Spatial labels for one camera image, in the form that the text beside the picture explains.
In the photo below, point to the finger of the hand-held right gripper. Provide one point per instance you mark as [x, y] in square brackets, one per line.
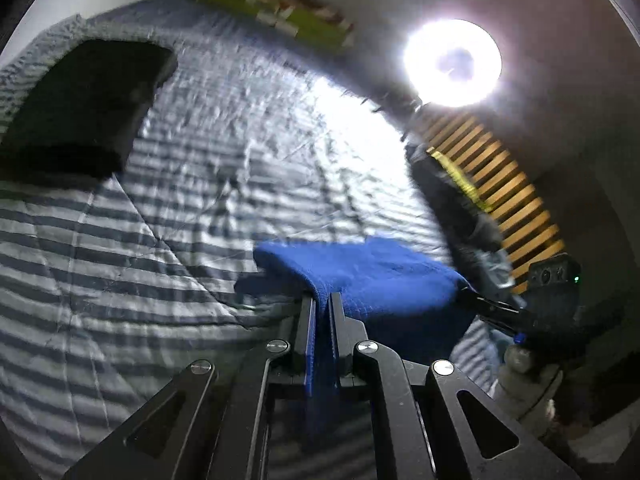
[495, 310]

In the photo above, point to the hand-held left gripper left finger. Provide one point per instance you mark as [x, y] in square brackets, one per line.
[250, 385]

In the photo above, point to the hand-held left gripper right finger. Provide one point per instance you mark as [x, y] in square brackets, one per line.
[385, 385]

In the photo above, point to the blue cloth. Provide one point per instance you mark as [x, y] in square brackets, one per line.
[385, 280]

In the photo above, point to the person's right hand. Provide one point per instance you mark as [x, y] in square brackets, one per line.
[525, 385]

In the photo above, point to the dark garment with yellow trim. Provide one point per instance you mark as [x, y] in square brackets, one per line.
[460, 215]

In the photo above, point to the striped bed blanket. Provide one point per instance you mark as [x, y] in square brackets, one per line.
[150, 260]

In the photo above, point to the black folded cloth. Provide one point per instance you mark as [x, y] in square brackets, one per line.
[80, 110]

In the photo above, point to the brown patterned folded blanket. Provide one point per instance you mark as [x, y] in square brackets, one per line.
[290, 0]

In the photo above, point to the wooden slatted bed rail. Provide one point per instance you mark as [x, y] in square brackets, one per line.
[505, 180]

